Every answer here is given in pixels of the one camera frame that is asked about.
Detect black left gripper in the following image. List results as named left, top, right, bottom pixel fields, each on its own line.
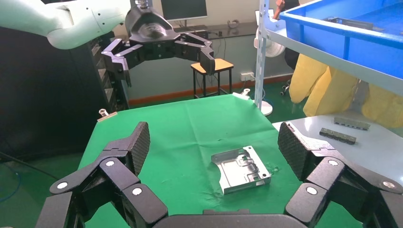
left=100, top=6, right=217, bottom=88

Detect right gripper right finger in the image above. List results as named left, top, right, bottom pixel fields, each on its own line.
left=278, top=122, right=403, bottom=228

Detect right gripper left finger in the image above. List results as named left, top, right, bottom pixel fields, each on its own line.
left=34, top=121, right=169, bottom=228

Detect stamped sheet metal bracket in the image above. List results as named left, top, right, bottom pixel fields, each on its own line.
left=326, top=16, right=377, bottom=31
left=210, top=145, right=272, bottom=196

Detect grey metal connector strip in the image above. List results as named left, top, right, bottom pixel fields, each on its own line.
left=334, top=117, right=371, bottom=132
left=319, top=127, right=357, bottom=145

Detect black computer monitor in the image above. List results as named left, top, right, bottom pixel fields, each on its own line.
left=160, top=0, right=209, bottom=22

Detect wooden stool black legs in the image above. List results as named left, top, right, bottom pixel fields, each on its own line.
left=190, top=58, right=235, bottom=99

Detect black office desk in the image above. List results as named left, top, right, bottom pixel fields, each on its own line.
left=170, top=21, right=262, bottom=41

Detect silver binder clip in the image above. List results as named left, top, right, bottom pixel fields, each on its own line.
left=97, top=108, right=118, bottom=123
left=232, top=88, right=252, bottom=101

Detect white metal shelf rack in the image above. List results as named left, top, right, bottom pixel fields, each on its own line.
left=253, top=0, right=403, bottom=109

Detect black office chair base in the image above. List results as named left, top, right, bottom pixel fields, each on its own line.
left=280, top=80, right=292, bottom=96

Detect white floor fan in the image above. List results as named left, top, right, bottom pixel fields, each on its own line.
left=254, top=27, right=286, bottom=116

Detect person in dark clothes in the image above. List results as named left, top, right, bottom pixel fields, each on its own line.
left=273, top=0, right=301, bottom=70

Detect blue plastic bin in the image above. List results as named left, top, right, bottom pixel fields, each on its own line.
left=279, top=0, right=403, bottom=79

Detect black floor cable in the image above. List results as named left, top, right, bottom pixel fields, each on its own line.
left=0, top=151, right=61, bottom=181

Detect blue floor cable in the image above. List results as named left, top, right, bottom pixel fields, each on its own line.
left=0, top=163, right=22, bottom=203

